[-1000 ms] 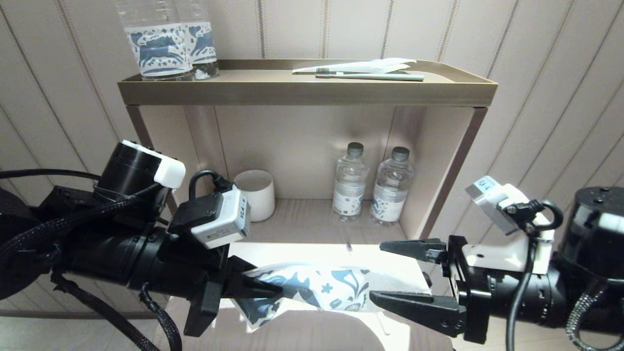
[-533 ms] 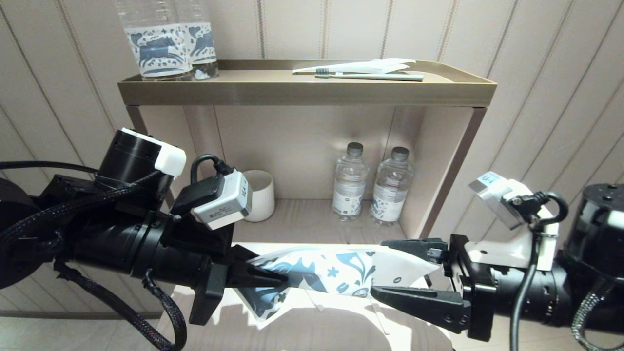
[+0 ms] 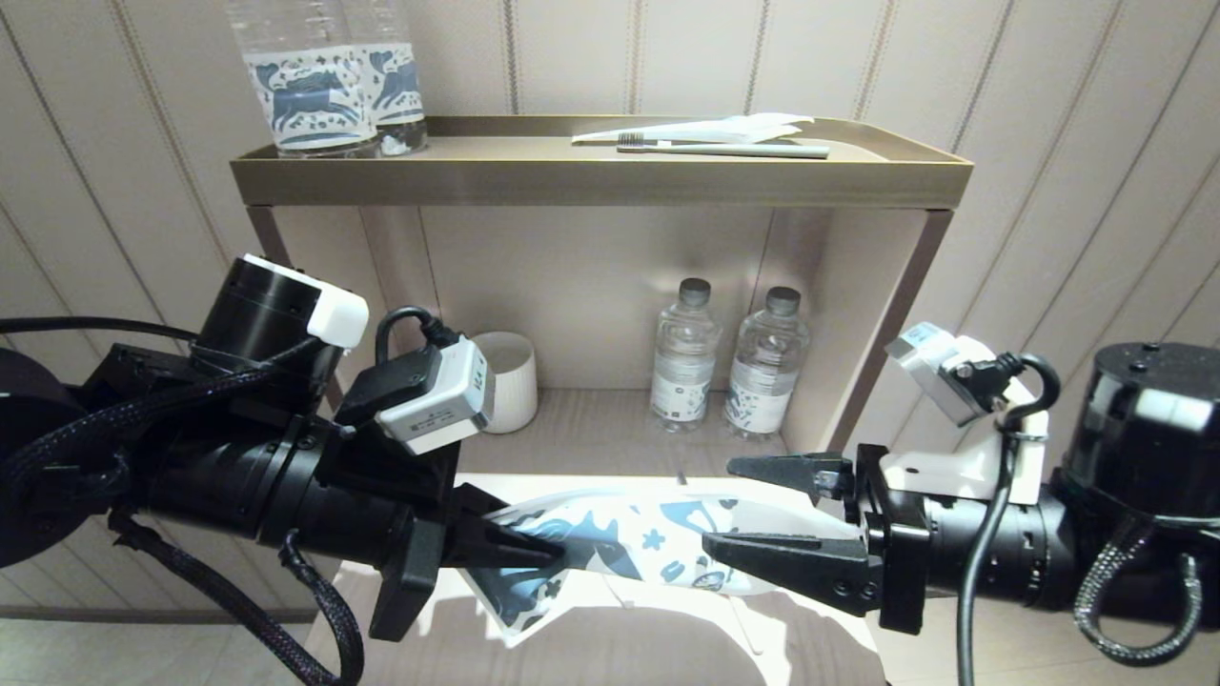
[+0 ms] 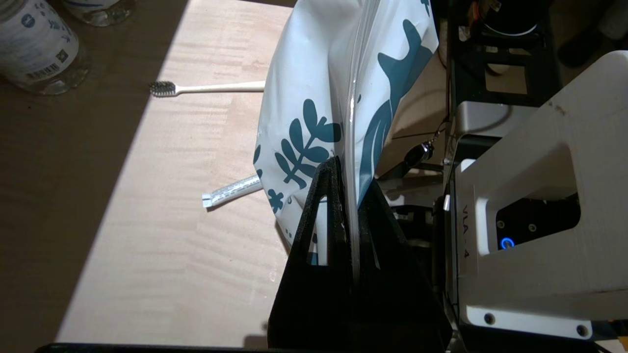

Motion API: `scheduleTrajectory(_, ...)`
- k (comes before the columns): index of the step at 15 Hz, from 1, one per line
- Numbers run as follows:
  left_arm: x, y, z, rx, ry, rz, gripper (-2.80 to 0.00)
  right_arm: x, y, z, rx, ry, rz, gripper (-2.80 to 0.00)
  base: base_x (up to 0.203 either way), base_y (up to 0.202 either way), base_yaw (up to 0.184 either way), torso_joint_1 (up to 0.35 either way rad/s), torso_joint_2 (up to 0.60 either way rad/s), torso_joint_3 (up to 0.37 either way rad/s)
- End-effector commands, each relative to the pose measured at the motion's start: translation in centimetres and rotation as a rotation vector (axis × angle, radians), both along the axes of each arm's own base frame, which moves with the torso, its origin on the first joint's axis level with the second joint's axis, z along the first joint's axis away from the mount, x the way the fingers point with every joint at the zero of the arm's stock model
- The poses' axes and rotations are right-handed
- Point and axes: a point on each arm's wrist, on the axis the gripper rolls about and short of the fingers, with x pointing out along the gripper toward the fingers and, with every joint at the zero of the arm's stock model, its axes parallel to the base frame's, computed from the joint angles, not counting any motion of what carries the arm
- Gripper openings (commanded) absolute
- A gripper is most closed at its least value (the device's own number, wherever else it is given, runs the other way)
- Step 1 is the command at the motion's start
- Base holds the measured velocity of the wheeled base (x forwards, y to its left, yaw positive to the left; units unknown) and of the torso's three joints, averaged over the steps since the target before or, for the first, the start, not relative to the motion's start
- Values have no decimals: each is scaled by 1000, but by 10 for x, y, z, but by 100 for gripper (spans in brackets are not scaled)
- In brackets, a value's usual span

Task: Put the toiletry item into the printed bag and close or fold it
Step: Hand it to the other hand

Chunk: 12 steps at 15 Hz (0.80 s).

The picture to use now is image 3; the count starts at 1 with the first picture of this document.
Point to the brass coloured shelf tray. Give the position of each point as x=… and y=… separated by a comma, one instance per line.
x=591, y=181

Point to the white paper wrapper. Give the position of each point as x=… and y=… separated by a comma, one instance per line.
x=724, y=129

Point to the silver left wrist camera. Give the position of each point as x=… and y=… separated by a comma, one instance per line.
x=438, y=400

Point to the large bottle blue deer label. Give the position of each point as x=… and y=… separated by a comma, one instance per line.
x=310, y=100
x=400, y=86

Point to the white ribbed ceramic mug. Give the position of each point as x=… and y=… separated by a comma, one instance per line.
x=515, y=381

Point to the small water bottle grey cap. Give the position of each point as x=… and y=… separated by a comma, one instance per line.
x=683, y=372
x=765, y=381

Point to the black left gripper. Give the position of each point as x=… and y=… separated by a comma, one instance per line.
x=410, y=581

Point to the blue white patterned zip pouch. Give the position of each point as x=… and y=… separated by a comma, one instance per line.
x=648, y=543

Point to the white toothbrush dark bristles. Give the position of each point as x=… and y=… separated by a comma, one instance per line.
x=751, y=636

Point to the beige wooden shelf cabinet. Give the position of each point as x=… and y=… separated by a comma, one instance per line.
x=572, y=286

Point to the grey green toothbrush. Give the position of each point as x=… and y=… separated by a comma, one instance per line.
x=743, y=150

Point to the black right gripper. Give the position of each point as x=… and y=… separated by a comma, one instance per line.
x=896, y=562

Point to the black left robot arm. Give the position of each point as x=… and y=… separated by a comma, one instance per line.
x=238, y=486

